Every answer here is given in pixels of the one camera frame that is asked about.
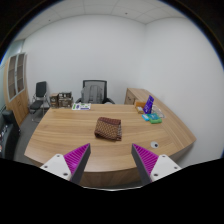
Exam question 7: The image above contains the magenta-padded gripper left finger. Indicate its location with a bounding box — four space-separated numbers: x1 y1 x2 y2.
39 143 92 186

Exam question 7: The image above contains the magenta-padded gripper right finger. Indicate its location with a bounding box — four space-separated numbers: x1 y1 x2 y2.
131 143 183 186

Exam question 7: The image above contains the brown patterned towel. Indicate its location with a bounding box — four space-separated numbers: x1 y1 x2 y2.
94 116 123 141

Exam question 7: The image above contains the green small box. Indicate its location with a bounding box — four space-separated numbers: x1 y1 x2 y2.
148 113 163 125

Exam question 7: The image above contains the printed white paper sheet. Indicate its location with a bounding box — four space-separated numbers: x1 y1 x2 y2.
71 102 92 111

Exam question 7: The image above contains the purple upright box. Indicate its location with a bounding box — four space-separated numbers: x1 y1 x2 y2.
143 95 155 115

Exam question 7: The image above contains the orange box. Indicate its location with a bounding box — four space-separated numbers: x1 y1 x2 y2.
134 101 147 109

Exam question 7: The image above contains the brown cardboard box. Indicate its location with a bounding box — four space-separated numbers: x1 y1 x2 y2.
49 93 60 108

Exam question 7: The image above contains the low wooden sideboard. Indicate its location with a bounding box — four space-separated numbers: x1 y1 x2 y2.
123 87 158 108

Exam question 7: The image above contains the grey backpack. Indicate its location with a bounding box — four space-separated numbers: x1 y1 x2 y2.
81 84 104 104

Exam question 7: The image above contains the black equipment beside table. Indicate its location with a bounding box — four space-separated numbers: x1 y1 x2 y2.
0 109 20 161

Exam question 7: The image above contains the small black visitor chair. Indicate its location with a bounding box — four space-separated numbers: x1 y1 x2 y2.
29 80 49 123

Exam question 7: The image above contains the black mesh office chair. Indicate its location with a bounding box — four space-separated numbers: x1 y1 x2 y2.
75 79 116 105

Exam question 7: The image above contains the wooden glass-door cabinet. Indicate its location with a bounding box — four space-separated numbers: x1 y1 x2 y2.
3 52 30 127

